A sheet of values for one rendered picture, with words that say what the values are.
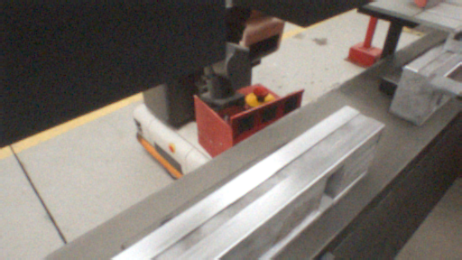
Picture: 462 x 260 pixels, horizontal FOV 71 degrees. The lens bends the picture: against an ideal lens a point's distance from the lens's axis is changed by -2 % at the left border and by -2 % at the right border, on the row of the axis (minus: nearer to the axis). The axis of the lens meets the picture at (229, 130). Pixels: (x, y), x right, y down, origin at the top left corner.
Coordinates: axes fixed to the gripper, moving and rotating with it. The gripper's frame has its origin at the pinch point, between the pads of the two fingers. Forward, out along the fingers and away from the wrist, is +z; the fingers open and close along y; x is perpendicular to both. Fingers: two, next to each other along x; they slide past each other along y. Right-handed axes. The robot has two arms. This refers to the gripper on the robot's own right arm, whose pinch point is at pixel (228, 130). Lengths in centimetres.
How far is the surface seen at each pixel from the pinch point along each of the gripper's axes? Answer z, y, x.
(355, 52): 39, -105, 186
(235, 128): -5.2, 10.3, -3.9
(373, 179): -4.2, 39.1, 0.5
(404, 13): -21.3, 23.6, 32.7
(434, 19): -19.8, 28.8, 34.5
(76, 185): 48, -99, -36
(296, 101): -5.6, 10.9, 12.6
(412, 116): -6.6, 35.1, 17.6
